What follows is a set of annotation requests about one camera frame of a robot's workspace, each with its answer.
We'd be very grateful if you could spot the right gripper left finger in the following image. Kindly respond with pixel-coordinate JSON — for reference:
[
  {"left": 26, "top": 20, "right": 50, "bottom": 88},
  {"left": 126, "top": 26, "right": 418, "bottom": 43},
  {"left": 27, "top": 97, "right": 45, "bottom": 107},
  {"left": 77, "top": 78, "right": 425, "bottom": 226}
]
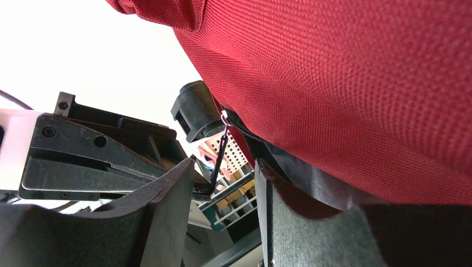
[{"left": 1, "top": 159, "right": 195, "bottom": 266}]

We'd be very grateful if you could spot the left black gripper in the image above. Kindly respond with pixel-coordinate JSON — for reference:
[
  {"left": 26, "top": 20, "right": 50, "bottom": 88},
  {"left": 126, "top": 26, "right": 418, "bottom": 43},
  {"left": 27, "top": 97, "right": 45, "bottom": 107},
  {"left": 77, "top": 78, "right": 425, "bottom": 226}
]
[{"left": 18, "top": 92, "right": 186, "bottom": 201}]

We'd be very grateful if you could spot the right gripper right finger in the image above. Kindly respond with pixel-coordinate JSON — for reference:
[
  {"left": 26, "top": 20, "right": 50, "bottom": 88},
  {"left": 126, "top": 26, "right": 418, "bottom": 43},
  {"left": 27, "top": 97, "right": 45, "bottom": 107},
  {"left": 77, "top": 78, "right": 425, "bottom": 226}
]
[{"left": 255, "top": 160, "right": 471, "bottom": 266}]

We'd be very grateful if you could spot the red backpack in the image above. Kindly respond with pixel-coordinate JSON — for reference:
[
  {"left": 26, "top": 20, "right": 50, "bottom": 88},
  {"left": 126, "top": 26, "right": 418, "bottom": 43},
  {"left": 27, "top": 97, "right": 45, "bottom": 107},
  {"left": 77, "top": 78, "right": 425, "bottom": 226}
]
[{"left": 110, "top": 1, "right": 471, "bottom": 205}]

